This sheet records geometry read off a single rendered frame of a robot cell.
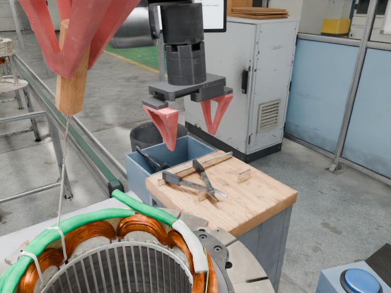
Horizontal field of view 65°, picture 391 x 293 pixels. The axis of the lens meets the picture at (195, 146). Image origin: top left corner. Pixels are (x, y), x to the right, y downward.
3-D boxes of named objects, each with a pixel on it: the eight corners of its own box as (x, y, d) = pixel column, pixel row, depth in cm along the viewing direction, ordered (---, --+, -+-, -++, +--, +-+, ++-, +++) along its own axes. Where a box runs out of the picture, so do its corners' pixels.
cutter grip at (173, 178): (162, 179, 54) (161, 171, 53) (164, 177, 55) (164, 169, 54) (179, 186, 52) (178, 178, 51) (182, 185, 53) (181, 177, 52)
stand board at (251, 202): (145, 188, 58) (145, 178, 57) (220, 159, 69) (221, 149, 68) (214, 252, 44) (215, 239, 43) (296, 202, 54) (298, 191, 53)
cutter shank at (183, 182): (178, 184, 52) (178, 181, 52) (181, 182, 53) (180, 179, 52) (211, 193, 49) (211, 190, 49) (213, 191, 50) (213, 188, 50)
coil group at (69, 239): (61, 261, 34) (54, 232, 33) (112, 236, 38) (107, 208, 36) (67, 271, 33) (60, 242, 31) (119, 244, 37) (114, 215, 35)
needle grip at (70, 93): (50, 107, 21) (54, 20, 17) (67, 99, 22) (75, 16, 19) (70, 118, 21) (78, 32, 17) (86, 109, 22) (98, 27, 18)
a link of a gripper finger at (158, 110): (148, 147, 49) (138, 90, 45) (184, 134, 53) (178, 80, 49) (171, 162, 44) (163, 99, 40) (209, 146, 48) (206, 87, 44)
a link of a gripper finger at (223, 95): (176, 137, 52) (170, 82, 48) (209, 125, 56) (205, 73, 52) (201, 149, 47) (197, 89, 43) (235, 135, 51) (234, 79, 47)
